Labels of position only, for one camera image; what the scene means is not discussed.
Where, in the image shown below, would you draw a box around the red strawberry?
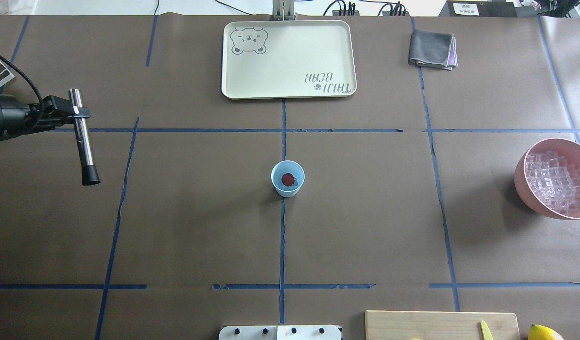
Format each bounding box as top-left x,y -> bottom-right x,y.
281,173 -> 296,187

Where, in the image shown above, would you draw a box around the yellow plastic knife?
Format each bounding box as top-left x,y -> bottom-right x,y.
479,320 -> 494,340

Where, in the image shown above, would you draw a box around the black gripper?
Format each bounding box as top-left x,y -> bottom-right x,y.
0,95 -> 91,141

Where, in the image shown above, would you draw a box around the cream bear tray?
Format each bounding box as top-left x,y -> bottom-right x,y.
221,20 -> 357,100

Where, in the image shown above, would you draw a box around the camera mount clamp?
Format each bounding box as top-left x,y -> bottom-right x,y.
272,0 -> 296,21

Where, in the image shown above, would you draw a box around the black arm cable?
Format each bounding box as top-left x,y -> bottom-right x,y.
0,50 -> 45,124

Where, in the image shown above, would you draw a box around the wooden cutting board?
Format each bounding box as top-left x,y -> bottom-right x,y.
364,310 -> 521,340

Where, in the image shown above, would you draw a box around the grey folded cloth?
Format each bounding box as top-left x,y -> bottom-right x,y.
408,29 -> 459,70

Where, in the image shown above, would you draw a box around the pink bowl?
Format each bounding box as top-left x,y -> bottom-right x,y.
514,138 -> 580,221

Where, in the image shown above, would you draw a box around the light blue cup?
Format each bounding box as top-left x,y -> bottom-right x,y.
271,161 -> 305,198

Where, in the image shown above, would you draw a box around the yellow lemon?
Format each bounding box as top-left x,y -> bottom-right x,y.
528,323 -> 564,340

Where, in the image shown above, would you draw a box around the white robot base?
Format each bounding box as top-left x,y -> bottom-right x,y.
218,324 -> 343,340

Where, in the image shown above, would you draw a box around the steel muddler black tip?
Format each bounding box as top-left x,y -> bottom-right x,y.
69,88 -> 101,187

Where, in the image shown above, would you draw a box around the ice cubes in bowl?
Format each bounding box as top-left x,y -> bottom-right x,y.
525,150 -> 580,215

